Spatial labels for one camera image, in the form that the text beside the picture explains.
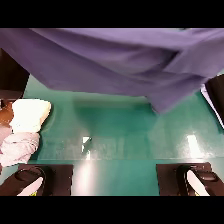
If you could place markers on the pale lilac garment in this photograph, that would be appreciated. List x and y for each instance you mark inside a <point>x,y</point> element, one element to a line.
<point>19,148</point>

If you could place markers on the purple T-shirt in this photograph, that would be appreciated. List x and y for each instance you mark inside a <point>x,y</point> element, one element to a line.
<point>110,63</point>

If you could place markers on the black mounting plate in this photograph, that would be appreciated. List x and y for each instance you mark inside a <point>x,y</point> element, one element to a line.
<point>60,180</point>
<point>166,180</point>

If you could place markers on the cream garment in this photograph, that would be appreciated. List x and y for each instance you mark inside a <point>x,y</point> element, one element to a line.
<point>29,115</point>

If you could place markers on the brown garment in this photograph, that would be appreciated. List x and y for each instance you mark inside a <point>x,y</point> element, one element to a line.
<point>5,115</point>

